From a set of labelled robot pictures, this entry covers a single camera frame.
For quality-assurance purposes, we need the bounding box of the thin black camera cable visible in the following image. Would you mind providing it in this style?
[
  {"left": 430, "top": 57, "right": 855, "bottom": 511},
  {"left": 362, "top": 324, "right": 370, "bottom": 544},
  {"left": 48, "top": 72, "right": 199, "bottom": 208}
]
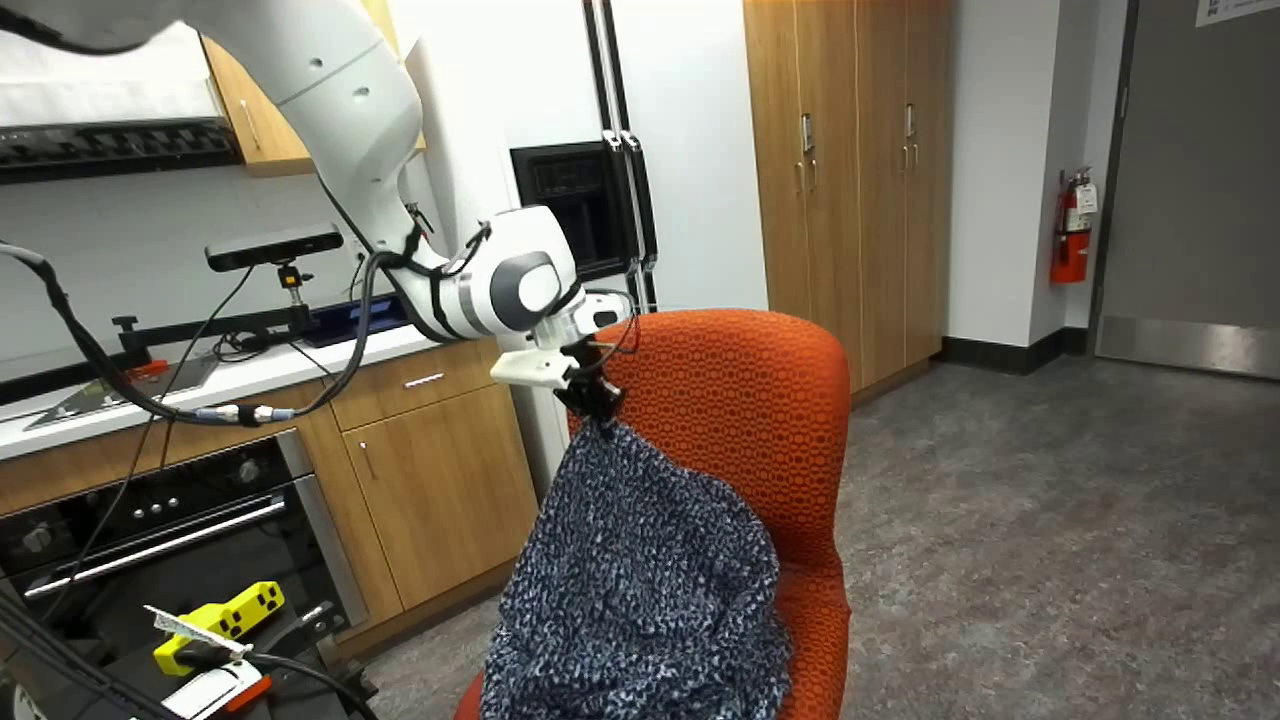
[{"left": 38, "top": 260, "right": 260, "bottom": 634}]

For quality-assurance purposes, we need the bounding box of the black stereo camera bar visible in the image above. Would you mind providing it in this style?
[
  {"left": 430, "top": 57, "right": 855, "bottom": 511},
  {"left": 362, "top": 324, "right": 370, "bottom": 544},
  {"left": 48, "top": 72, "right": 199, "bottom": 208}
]
[{"left": 199, "top": 229, "right": 350, "bottom": 279}]

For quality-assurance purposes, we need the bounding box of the blue speckled knit cloth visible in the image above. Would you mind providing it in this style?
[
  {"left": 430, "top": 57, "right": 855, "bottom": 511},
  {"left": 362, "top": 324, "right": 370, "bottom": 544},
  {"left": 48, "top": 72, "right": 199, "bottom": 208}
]
[{"left": 482, "top": 418, "right": 797, "bottom": 720}]

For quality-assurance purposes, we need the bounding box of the black range hood strip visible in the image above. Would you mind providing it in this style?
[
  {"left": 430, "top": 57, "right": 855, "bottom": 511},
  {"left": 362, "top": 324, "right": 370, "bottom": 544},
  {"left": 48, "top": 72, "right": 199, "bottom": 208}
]
[{"left": 0, "top": 117, "right": 245, "bottom": 185}]

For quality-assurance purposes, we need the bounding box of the black baseboard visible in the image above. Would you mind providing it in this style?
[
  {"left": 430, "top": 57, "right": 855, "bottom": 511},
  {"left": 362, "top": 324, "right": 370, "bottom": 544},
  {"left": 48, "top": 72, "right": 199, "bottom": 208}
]
[{"left": 938, "top": 324, "right": 1091, "bottom": 375}]

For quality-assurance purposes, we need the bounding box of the yellow triple outlet cord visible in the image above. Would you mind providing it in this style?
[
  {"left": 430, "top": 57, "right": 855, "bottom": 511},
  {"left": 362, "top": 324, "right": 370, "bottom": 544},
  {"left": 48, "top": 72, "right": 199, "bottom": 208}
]
[{"left": 148, "top": 575, "right": 291, "bottom": 684}]

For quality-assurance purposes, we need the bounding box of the red wall fire extinguisher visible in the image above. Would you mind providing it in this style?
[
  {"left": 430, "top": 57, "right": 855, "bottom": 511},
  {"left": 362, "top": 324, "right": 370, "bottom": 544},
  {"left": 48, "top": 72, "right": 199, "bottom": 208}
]
[{"left": 1046, "top": 164, "right": 1102, "bottom": 294}]

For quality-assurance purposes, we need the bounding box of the orange clamp handle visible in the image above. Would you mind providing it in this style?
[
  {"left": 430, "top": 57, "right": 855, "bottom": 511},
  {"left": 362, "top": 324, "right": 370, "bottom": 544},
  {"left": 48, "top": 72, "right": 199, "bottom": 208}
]
[{"left": 107, "top": 351, "right": 181, "bottom": 397}]

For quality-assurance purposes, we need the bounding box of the white refrigerator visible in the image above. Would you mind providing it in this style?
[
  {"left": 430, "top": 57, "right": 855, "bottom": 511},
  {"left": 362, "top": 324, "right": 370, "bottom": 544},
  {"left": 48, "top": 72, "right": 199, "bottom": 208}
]
[{"left": 385, "top": 0, "right": 773, "bottom": 505}]

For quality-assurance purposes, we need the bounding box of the wooden upper wall cabinet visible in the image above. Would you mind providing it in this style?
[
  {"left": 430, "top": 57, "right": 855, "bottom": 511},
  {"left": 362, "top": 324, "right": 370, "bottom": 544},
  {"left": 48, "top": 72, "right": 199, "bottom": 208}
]
[{"left": 195, "top": 32, "right": 319, "bottom": 175}]

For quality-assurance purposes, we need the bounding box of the thin white stick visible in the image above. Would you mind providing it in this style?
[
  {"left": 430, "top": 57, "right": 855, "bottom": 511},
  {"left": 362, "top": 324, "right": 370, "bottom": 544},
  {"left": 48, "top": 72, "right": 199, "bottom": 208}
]
[{"left": 139, "top": 601, "right": 260, "bottom": 660}]

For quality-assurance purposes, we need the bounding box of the white label box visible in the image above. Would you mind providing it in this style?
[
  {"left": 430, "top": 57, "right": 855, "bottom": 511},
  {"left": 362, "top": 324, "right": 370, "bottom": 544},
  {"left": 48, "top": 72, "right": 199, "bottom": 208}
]
[{"left": 148, "top": 656, "right": 279, "bottom": 720}]

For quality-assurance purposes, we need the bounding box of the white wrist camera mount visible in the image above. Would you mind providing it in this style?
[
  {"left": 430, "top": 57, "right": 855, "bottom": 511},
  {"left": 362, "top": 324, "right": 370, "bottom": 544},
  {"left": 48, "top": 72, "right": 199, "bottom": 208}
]
[{"left": 484, "top": 343, "right": 566, "bottom": 391}]

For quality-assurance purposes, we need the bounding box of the blue flat box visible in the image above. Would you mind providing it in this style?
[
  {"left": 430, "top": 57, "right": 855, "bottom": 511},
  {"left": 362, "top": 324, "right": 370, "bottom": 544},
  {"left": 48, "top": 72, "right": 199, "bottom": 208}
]
[{"left": 350, "top": 294, "right": 413, "bottom": 338}]

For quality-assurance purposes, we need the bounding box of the white wall sign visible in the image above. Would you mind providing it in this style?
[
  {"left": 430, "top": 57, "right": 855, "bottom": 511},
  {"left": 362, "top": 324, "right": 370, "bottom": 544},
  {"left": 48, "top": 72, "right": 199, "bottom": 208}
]
[{"left": 1191, "top": 0, "right": 1280, "bottom": 32}]

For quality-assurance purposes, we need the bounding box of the orange upholstered chair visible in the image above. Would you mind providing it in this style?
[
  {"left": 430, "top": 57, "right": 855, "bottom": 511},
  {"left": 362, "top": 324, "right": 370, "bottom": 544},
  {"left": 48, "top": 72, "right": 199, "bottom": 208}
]
[{"left": 452, "top": 307, "right": 855, "bottom": 720}]

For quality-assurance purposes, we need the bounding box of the metal door kick plate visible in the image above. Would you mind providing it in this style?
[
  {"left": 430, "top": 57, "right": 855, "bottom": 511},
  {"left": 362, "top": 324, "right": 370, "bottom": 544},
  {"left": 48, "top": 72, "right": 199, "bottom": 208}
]
[{"left": 1091, "top": 312, "right": 1280, "bottom": 384}]

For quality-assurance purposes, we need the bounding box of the grey door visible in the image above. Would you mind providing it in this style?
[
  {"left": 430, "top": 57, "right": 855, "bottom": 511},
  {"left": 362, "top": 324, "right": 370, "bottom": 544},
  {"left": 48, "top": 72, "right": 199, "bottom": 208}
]
[{"left": 1087, "top": 0, "right": 1280, "bottom": 384}]

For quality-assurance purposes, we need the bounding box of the black foreground cable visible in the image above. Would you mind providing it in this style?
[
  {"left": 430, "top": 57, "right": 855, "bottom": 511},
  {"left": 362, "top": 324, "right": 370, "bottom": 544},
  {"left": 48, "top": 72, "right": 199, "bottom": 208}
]
[{"left": 245, "top": 644, "right": 385, "bottom": 720}]

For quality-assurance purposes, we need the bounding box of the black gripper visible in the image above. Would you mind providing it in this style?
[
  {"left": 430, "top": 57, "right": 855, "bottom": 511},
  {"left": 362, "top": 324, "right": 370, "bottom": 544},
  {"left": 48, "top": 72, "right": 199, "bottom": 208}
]
[{"left": 552, "top": 338, "right": 627, "bottom": 434}]

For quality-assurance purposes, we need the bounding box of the black built-in oven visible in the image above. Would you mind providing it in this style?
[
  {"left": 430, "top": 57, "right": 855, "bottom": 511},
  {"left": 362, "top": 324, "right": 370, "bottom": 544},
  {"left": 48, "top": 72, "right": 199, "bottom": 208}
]
[{"left": 0, "top": 428, "right": 370, "bottom": 672}]

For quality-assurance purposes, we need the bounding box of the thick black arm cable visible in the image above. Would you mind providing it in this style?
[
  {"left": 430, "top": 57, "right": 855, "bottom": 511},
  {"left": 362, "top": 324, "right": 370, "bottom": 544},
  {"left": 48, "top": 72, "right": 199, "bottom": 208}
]
[{"left": 0, "top": 244, "right": 390, "bottom": 434}]

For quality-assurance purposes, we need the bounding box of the tall wooden cabinet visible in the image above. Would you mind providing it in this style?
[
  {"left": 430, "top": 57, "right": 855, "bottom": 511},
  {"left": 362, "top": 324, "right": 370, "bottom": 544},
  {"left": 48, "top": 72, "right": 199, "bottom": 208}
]
[{"left": 742, "top": 0, "right": 961, "bottom": 413}]

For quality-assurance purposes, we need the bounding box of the black computer monitor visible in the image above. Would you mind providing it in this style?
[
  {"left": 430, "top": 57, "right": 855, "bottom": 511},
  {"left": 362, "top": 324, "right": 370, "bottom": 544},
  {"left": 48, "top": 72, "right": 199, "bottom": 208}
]
[{"left": 508, "top": 130, "right": 660, "bottom": 316}]

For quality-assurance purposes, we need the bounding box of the black camera clamp arm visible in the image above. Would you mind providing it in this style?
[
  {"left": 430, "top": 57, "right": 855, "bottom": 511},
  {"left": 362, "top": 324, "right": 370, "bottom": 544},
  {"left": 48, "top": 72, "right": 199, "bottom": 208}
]
[{"left": 0, "top": 256, "right": 394, "bottom": 409}]

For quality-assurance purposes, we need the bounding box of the wooden kitchen counter cabinet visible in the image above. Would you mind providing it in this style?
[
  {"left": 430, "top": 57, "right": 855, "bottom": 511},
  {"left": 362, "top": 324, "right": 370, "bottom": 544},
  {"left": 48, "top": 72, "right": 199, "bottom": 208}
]
[{"left": 0, "top": 316, "right": 545, "bottom": 660}]

